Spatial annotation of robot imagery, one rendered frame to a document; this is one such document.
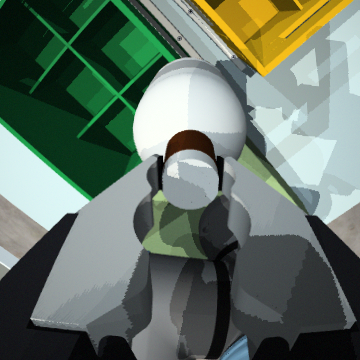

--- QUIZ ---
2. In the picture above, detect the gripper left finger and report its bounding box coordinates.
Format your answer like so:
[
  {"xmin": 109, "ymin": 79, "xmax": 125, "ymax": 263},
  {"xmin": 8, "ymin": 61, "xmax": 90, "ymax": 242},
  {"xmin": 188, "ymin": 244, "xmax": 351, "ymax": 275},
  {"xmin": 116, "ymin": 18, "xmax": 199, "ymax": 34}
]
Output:
[{"xmin": 0, "ymin": 154, "xmax": 163, "ymax": 360}]

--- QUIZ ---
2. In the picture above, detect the dark green crate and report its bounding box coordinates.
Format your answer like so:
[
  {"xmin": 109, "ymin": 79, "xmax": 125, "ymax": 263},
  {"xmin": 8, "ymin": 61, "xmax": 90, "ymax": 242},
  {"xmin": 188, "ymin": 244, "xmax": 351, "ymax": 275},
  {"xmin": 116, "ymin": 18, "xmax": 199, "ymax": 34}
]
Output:
[{"xmin": 0, "ymin": 0, "xmax": 191, "ymax": 201}]

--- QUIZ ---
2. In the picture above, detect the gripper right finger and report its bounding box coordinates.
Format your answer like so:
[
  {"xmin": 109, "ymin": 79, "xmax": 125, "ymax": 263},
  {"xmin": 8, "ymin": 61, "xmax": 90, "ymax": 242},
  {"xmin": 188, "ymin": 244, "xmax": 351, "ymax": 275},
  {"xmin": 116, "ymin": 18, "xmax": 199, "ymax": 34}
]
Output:
[{"xmin": 216, "ymin": 154, "xmax": 360, "ymax": 360}]

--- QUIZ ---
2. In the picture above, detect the yellow crate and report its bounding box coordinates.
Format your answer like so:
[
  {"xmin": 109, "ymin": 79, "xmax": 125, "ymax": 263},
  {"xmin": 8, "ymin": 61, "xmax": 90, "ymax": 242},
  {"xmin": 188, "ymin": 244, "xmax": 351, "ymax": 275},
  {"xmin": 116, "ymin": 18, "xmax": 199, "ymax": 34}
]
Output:
[{"xmin": 185, "ymin": 0, "xmax": 353, "ymax": 77}]

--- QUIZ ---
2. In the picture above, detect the white bottle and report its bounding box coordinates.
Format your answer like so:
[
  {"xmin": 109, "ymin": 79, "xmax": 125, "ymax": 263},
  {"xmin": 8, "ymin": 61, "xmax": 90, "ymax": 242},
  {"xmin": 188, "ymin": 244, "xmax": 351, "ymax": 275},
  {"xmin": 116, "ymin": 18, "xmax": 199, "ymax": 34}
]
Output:
[{"xmin": 133, "ymin": 57, "xmax": 247, "ymax": 210}]

